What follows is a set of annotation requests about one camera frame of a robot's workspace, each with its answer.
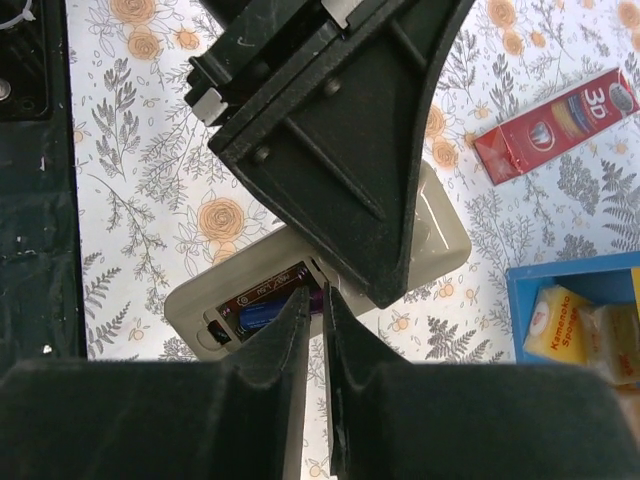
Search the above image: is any blue yellow pink shelf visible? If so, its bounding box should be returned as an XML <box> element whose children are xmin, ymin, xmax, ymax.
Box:
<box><xmin>506</xmin><ymin>251</ymin><xmax>639</xmax><ymax>364</ymax></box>

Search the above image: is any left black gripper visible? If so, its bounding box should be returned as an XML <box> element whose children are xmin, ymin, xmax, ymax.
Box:
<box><xmin>184</xmin><ymin>1</ymin><xmax>471</xmax><ymax>308</ymax></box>

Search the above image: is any yellow orange box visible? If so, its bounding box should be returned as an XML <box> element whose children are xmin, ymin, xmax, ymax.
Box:
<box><xmin>523</xmin><ymin>285</ymin><xmax>592</xmax><ymax>366</ymax></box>

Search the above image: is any red toothpaste box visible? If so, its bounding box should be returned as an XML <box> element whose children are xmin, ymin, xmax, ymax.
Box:
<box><xmin>474</xmin><ymin>68</ymin><xmax>639</xmax><ymax>185</ymax></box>

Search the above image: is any white remote control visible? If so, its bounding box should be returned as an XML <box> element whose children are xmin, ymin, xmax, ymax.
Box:
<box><xmin>164</xmin><ymin>164</ymin><xmax>471</xmax><ymax>360</ymax></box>

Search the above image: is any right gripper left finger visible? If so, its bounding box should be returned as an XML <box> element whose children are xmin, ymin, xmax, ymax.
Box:
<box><xmin>1</xmin><ymin>288</ymin><xmax>310</xmax><ymax>479</ymax></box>

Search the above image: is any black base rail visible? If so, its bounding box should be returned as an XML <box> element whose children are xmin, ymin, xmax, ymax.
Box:
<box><xmin>1</xmin><ymin>1</ymin><xmax>86</xmax><ymax>371</ymax></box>

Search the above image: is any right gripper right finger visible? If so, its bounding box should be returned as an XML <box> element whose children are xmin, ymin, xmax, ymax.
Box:
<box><xmin>323</xmin><ymin>287</ymin><xmax>639</xmax><ymax>479</ymax></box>

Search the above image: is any blue battery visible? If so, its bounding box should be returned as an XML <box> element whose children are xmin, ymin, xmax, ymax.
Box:
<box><xmin>309</xmin><ymin>290</ymin><xmax>324</xmax><ymax>315</ymax></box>
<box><xmin>239</xmin><ymin>299</ymin><xmax>286</xmax><ymax>333</ymax></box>

